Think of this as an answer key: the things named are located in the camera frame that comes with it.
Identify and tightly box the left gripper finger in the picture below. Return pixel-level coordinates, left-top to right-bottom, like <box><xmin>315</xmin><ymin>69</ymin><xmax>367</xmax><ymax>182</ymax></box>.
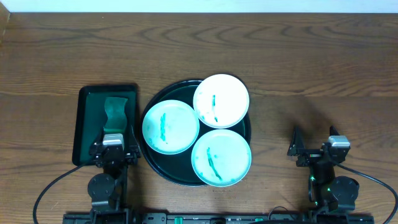
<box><xmin>94</xmin><ymin>130</ymin><xmax>104</xmax><ymax>145</ymax></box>
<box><xmin>129</xmin><ymin>126</ymin><xmax>139</xmax><ymax>150</ymax></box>

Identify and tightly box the green sponge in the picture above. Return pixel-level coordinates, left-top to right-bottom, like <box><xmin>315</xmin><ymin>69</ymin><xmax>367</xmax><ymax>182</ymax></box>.
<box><xmin>103</xmin><ymin>97</ymin><xmax>127</xmax><ymax>134</ymax></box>

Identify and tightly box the pale green plate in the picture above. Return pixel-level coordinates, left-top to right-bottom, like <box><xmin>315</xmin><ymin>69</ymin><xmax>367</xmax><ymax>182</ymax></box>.
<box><xmin>191</xmin><ymin>129</ymin><xmax>252</xmax><ymax>187</ymax></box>
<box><xmin>142</xmin><ymin>100</ymin><xmax>200</xmax><ymax>155</ymax></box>

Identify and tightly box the white plate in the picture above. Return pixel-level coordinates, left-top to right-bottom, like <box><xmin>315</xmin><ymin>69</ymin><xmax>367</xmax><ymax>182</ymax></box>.
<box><xmin>193</xmin><ymin>74</ymin><xmax>250</xmax><ymax>129</ymax></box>

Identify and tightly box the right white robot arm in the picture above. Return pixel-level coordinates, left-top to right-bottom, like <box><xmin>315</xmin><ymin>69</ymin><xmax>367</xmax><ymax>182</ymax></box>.
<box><xmin>287</xmin><ymin>126</ymin><xmax>359</xmax><ymax>213</ymax></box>

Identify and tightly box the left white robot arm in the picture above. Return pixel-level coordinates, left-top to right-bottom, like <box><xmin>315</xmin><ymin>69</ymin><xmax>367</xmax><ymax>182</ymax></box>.
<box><xmin>88</xmin><ymin>126</ymin><xmax>141</xmax><ymax>214</ymax></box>

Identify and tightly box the rectangular dark green tray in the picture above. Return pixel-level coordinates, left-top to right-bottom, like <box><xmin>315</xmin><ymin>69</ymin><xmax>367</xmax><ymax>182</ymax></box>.
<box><xmin>72</xmin><ymin>84</ymin><xmax>137</xmax><ymax>166</ymax></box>

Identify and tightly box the round dark green tray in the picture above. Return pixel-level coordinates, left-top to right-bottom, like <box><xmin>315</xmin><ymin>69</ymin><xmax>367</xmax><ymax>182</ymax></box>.
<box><xmin>141</xmin><ymin>80</ymin><xmax>251</xmax><ymax>187</ymax></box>

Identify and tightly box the right black cable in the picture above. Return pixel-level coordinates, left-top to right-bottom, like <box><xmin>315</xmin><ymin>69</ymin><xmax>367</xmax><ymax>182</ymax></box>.
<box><xmin>334</xmin><ymin>161</ymin><xmax>398</xmax><ymax>224</ymax></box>

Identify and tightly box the black cable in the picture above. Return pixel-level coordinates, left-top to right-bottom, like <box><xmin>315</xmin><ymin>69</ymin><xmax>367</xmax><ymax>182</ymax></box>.
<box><xmin>32</xmin><ymin>161</ymin><xmax>94</xmax><ymax>224</ymax></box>
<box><xmin>334</xmin><ymin>161</ymin><xmax>398</xmax><ymax>224</ymax></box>

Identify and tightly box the left black cable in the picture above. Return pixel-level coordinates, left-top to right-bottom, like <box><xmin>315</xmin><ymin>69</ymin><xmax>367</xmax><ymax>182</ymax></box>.
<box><xmin>32</xmin><ymin>161</ymin><xmax>94</xmax><ymax>224</ymax></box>

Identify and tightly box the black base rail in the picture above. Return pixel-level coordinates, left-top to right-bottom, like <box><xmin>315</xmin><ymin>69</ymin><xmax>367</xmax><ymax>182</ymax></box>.
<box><xmin>62</xmin><ymin>212</ymin><xmax>374</xmax><ymax>224</ymax></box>

